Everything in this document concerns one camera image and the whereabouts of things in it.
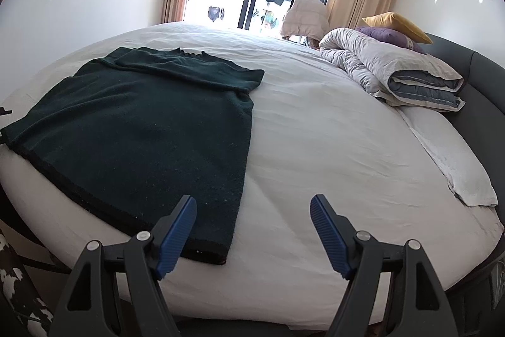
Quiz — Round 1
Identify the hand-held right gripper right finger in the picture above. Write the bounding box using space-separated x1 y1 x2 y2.
310 194 458 337

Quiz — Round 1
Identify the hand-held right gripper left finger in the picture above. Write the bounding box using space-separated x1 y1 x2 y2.
49 195 198 337

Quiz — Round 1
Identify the dark green sweater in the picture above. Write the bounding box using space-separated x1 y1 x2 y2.
0 47 265 266

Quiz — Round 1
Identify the bed with white sheet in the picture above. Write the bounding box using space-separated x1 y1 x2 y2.
0 21 505 326

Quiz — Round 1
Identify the flat white pillow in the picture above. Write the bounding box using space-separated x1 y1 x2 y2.
398 106 499 208

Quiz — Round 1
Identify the black and white patterned cloth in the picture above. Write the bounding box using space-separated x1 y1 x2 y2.
0 230 54 337

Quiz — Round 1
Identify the folded grey duvet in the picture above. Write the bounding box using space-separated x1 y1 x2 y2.
319 28 466 113

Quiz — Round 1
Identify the purple pillow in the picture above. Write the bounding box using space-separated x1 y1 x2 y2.
355 26 427 54

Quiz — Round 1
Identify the grey-green bed headboard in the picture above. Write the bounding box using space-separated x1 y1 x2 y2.
424 32 505 227

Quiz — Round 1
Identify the white puffer jacket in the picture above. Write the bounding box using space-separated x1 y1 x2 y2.
280 0 331 46

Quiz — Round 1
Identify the yellow pillow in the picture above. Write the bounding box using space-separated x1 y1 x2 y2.
362 12 434 45

